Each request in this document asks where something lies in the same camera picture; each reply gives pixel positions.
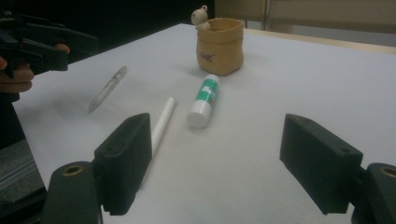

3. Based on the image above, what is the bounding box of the green and white glue stick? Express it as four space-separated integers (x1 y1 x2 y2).
186 74 220 130

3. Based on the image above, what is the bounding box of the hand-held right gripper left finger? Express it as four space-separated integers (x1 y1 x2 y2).
93 112 153 217

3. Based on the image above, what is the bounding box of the white pen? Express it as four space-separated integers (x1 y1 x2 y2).
150 96 177 158

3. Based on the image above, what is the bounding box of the wooden table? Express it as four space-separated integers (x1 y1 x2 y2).
242 27 396 56

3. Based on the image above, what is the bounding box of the tan pen holder with bear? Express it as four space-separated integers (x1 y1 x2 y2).
191 5 245 77

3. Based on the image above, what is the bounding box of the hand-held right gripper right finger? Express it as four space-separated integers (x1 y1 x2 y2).
279 113 364 216

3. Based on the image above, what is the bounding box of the beige wooden bench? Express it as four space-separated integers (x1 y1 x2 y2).
214 0 396 35

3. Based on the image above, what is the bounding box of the metal floor rail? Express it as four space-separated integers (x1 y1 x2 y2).
0 155 36 195

